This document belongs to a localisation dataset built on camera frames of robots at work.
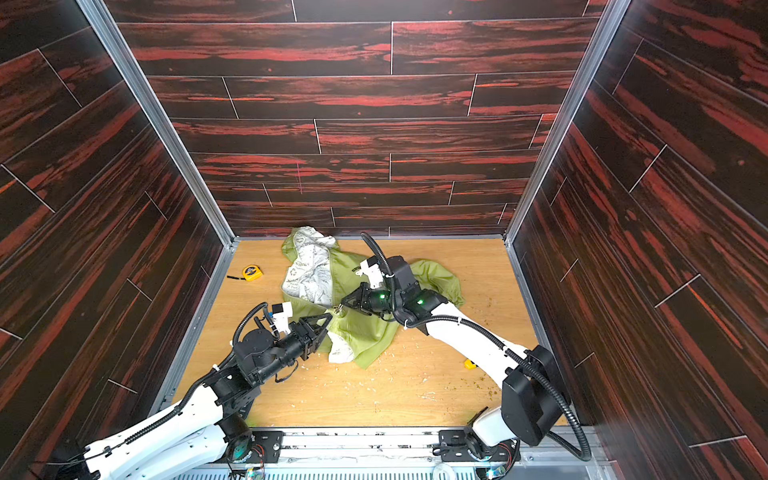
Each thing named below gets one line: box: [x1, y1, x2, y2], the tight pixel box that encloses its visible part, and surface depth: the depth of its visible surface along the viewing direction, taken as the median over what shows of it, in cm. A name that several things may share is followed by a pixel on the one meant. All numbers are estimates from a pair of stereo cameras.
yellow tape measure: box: [226, 264, 264, 282], surface depth 110 cm
